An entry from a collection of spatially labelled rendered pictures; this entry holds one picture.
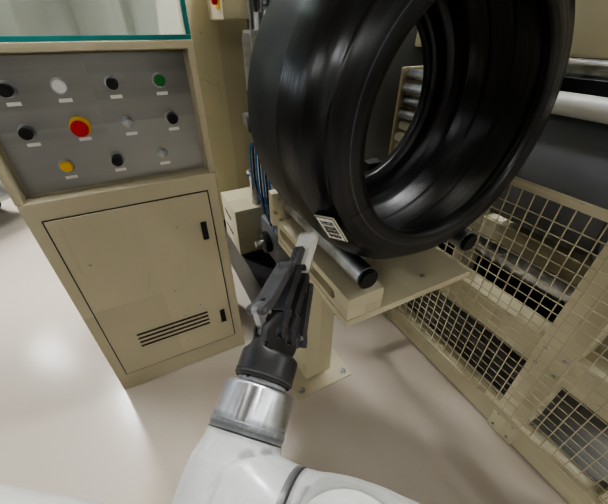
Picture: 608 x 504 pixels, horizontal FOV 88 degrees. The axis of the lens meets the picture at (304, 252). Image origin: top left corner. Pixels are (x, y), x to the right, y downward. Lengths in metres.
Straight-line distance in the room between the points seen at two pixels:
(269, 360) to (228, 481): 0.12
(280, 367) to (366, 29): 0.40
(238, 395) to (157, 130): 0.89
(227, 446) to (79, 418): 1.36
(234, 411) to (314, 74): 0.40
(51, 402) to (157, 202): 1.05
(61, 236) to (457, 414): 1.58
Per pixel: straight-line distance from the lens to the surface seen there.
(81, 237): 1.19
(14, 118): 1.14
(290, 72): 0.47
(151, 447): 1.52
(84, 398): 1.77
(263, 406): 0.39
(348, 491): 0.32
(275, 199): 0.84
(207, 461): 0.39
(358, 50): 0.44
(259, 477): 0.37
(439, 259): 0.90
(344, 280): 0.67
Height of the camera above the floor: 1.30
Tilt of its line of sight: 36 degrees down
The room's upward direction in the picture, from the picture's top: straight up
